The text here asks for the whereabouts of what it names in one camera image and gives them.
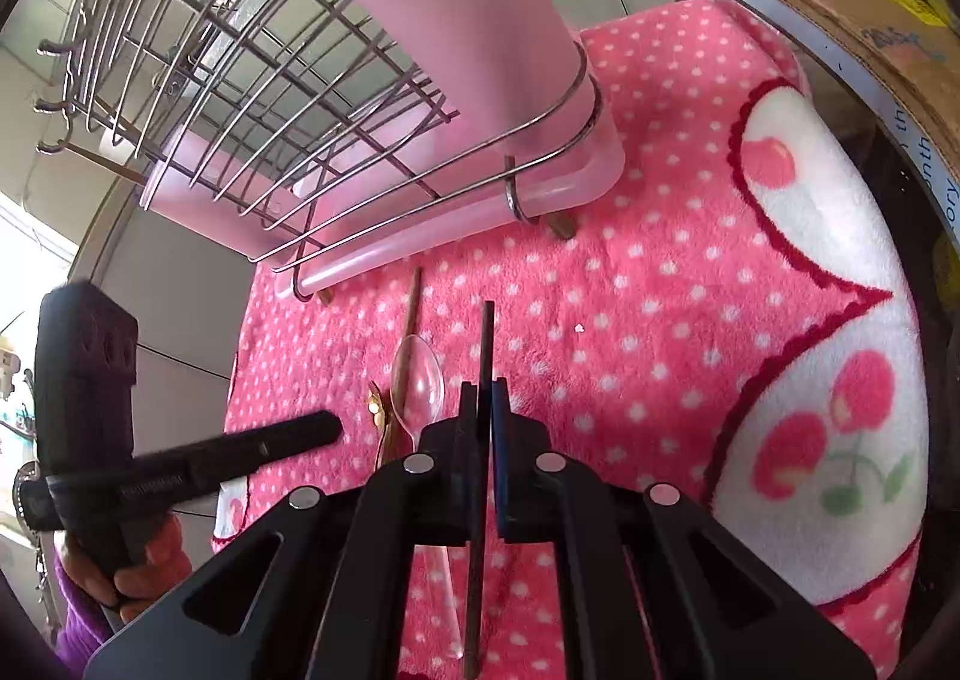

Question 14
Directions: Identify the gold metal spoon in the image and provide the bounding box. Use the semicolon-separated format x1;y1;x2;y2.
365;381;402;467

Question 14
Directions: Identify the window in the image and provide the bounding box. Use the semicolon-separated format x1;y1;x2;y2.
0;188;80;321

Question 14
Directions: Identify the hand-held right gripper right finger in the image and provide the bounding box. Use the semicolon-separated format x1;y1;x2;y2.
491;378;878;680

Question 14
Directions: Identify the light brown chopstick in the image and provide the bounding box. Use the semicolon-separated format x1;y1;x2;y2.
390;266;425;418

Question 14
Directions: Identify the metal storage shelf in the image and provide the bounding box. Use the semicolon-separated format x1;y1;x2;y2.
645;0;960;246

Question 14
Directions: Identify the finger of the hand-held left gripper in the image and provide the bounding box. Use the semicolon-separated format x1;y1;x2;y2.
82;411;344;523

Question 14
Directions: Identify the metal wire utensil rack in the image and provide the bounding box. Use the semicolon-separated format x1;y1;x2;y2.
34;0;601;306

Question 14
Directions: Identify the person's left hand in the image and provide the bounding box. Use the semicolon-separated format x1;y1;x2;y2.
56;519;192;625

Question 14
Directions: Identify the person's left forearm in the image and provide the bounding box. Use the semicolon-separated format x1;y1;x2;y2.
52;560;113;677

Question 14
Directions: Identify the pink plastic drip tray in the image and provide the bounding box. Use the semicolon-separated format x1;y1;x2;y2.
274;76;627;298

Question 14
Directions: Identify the dark slim chopstick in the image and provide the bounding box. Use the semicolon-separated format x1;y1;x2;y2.
461;301;497;680

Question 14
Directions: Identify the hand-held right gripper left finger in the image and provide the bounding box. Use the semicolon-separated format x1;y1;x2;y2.
82;382;482;680

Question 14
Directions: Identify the clear plastic spoon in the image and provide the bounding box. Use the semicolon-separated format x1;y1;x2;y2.
388;333;466;660

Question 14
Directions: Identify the pink plastic rack insert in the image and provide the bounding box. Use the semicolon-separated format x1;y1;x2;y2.
139;0;593;253

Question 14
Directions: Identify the pink polka dot blanket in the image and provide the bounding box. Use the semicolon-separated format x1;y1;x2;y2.
210;0;927;680

